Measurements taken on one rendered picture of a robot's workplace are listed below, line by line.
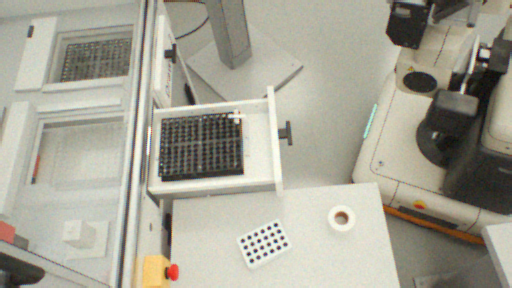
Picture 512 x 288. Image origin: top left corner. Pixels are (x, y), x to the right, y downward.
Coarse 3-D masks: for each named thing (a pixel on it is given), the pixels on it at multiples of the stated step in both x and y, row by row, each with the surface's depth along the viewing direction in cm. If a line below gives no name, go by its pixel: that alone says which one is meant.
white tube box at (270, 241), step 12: (264, 228) 110; (276, 228) 110; (240, 240) 110; (252, 240) 109; (264, 240) 109; (276, 240) 110; (288, 240) 108; (252, 252) 108; (264, 252) 108; (276, 252) 107; (288, 252) 110; (252, 264) 106; (264, 264) 109
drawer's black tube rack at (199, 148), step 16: (176, 128) 119; (192, 128) 115; (208, 128) 114; (224, 128) 118; (160, 144) 113; (176, 144) 113; (192, 144) 112; (208, 144) 112; (224, 144) 115; (160, 160) 111; (176, 160) 111; (192, 160) 110; (208, 160) 110; (224, 160) 109; (160, 176) 109; (176, 176) 112; (192, 176) 112; (208, 176) 111; (224, 176) 111
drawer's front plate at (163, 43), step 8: (160, 16) 132; (160, 24) 131; (160, 32) 129; (168, 32) 135; (160, 40) 127; (168, 40) 134; (160, 48) 126; (168, 48) 133; (160, 56) 124; (160, 64) 123; (160, 72) 122; (160, 80) 121; (168, 80) 129; (160, 88) 120; (160, 96) 122; (168, 104) 127
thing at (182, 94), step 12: (180, 60) 165; (180, 72) 161; (180, 84) 159; (192, 84) 178; (180, 96) 157; (192, 96) 171; (168, 204) 128; (168, 216) 124; (168, 228) 122; (168, 240) 123; (168, 252) 123
